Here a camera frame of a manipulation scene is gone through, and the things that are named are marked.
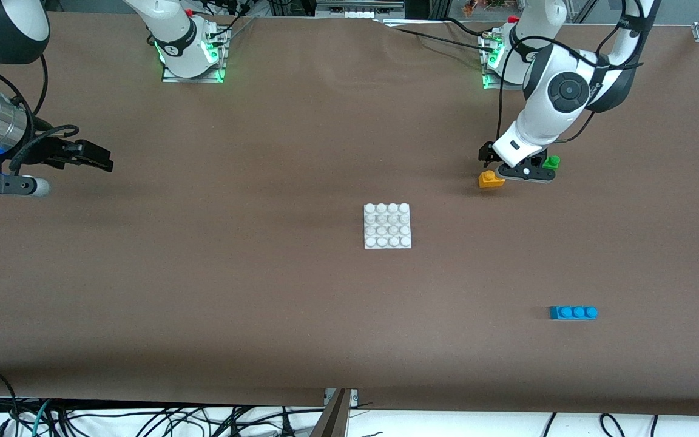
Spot white power strip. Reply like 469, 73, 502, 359
315, 0, 406, 19

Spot teal floor cable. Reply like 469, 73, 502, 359
19, 399, 53, 437

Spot tangled black floor cables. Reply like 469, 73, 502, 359
52, 404, 326, 437

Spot long black table cable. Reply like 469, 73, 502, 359
393, 27, 497, 49

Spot black base power cable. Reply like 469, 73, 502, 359
215, 16, 258, 38

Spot white studded base plate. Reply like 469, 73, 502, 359
363, 202, 413, 250

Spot orange background clutter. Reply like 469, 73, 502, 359
462, 0, 508, 17

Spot dark aluminium beam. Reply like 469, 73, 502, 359
309, 388, 352, 437

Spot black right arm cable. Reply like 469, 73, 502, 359
10, 58, 81, 172

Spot brown table cover sheet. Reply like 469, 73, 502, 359
0, 12, 699, 418

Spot small metal corner bracket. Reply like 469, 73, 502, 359
324, 388, 359, 408

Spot blue three-stud block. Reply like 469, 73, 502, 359
549, 305, 599, 321

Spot short black table cable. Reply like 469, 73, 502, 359
444, 17, 496, 38

